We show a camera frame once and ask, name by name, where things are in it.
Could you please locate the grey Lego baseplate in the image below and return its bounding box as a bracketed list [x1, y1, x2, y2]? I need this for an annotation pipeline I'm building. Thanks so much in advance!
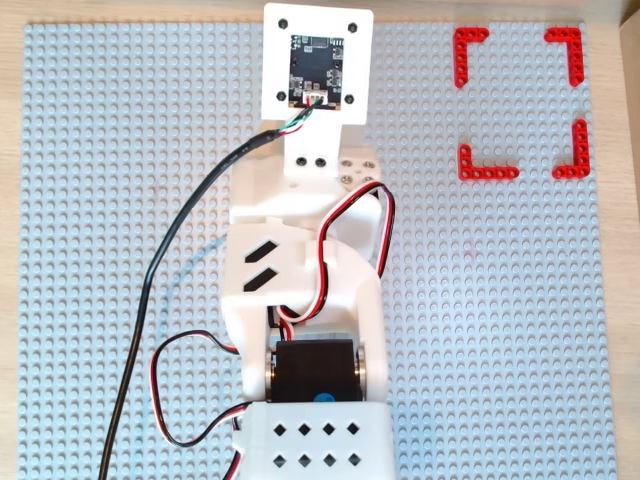
[14, 21, 622, 480]

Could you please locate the red L-shaped Lego beam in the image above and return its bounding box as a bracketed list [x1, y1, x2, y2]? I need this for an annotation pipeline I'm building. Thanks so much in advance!
[453, 27, 491, 91]
[542, 27, 586, 89]
[550, 118, 591, 181]
[456, 143, 521, 183]

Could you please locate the black camera cable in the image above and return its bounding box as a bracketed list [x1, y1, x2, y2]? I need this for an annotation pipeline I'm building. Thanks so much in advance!
[96, 97, 322, 480]

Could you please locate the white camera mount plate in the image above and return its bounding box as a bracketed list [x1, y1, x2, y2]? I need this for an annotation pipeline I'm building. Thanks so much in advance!
[260, 2, 376, 178]

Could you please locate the black camera circuit board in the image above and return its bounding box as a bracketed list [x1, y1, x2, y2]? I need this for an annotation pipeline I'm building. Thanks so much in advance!
[287, 33, 346, 113]

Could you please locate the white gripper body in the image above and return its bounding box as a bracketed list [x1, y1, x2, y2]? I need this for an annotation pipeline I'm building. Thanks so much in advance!
[228, 147, 386, 229]

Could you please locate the red white black servo wire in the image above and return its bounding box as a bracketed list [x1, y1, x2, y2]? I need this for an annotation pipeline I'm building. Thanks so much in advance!
[275, 182, 398, 324]
[227, 417, 250, 480]
[150, 331, 254, 448]

